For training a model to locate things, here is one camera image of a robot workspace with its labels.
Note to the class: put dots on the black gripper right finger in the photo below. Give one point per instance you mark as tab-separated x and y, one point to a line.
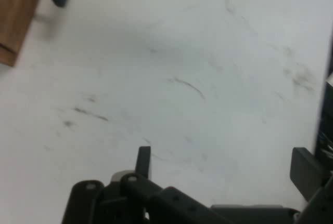
309	172

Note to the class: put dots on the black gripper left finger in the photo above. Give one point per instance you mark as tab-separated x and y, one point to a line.
130	200

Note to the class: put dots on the wooden drawer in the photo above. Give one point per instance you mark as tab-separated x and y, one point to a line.
15	8

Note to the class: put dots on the brown wooden cabinet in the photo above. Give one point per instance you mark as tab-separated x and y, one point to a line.
6	57

